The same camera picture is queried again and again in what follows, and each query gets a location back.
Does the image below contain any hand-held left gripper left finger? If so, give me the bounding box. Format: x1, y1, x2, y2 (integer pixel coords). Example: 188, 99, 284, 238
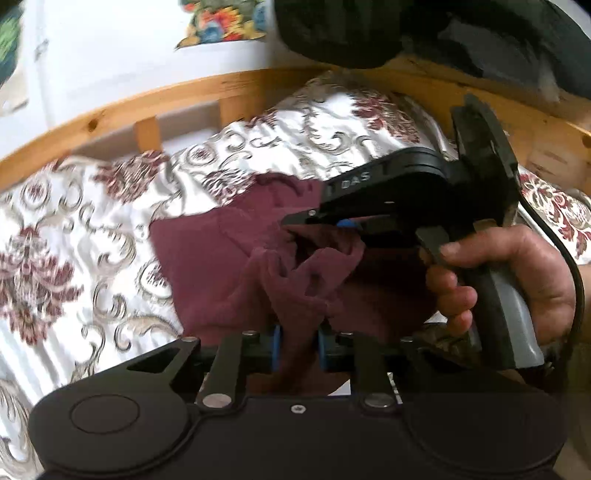
95, 325, 285, 412

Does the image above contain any blonde cartoon figure wall poster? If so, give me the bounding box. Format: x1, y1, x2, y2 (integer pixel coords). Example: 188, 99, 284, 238
0, 4, 29, 116

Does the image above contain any person's right hand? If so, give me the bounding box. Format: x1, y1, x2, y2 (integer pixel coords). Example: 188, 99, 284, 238
425, 225, 578, 348

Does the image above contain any black cable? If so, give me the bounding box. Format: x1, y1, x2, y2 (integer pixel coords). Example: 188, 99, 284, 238
517, 201, 586, 394

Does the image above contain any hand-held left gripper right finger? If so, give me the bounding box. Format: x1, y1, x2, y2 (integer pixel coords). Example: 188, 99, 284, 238
317, 326, 416, 411

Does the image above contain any wooden bed frame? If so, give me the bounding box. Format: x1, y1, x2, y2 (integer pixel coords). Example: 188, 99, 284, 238
0, 58, 591, 195

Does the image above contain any dark cloth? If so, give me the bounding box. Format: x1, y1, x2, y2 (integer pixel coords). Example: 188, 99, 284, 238
274, 0, 591, 101

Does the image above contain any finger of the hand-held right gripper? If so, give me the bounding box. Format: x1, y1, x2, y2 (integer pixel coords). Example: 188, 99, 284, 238
281, 208, 343, 230
336, 216, 419, 253

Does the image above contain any colourful floral cloth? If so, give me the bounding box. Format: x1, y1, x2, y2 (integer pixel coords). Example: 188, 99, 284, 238
174, 0, 269, 51

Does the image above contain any maroon garment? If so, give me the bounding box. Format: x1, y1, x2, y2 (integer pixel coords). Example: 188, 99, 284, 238
150, 173, 445, 398

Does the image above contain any floral patterned white blanket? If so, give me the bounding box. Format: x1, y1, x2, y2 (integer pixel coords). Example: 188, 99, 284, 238
0, 71, 591, 468

